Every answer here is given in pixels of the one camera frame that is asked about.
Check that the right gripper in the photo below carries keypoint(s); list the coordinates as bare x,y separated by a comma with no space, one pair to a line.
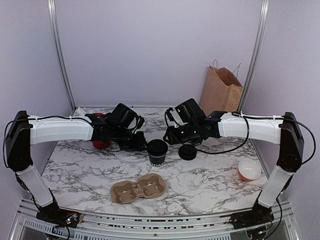
173,139

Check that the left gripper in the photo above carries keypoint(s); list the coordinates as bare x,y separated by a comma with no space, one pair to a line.
138,146

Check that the black plastic cup lid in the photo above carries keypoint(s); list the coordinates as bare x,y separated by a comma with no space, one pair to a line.
157,147

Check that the black paper coffee cup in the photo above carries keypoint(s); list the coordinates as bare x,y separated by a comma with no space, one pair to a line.
157,160

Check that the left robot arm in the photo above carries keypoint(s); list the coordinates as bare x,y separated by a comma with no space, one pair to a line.
25,131

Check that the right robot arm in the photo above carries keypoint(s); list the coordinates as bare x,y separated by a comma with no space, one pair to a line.
281,130

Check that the red cylindrical holder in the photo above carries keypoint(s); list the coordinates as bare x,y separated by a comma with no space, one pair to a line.
100,128

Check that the cardboard cup carrier tray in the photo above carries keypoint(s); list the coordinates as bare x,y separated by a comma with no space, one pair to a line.
148,186

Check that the white wrapped straw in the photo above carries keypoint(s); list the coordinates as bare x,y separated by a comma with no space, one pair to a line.
79,112

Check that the brown paper bag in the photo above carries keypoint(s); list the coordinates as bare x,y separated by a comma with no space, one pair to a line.
222,91

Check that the orange white bowl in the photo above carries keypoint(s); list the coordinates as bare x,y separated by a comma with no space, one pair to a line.
249,170

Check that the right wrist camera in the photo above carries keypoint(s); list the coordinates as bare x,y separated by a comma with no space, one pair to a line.
186,114

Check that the front aluminium rail base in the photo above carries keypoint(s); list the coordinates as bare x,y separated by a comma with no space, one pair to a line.
103,226

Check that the left aluminium frame post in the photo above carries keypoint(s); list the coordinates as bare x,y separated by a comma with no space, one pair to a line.
59,53

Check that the aluminium frame post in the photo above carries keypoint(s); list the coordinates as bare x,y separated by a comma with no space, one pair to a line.
59,53
258,43

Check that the right aluminium frame post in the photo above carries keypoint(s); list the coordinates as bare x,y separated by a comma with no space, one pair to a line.
258,43

